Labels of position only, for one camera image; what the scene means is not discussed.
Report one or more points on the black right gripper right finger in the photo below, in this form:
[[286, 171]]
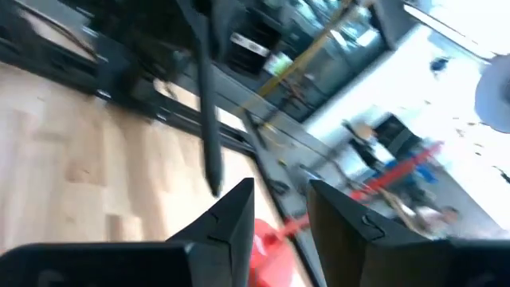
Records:
[[378, 255]]

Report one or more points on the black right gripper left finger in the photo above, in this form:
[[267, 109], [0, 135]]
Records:
[[179, 259]]

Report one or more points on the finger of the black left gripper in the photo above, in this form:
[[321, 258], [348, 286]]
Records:
[[195, 14]]

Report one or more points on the black pen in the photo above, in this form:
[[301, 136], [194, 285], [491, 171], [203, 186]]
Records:
[[210, 127]]

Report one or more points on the black computer monitor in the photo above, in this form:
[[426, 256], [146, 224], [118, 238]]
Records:
[[398, 133]]

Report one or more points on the black aluminium table frame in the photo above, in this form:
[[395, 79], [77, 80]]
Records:
[[187, 115]]

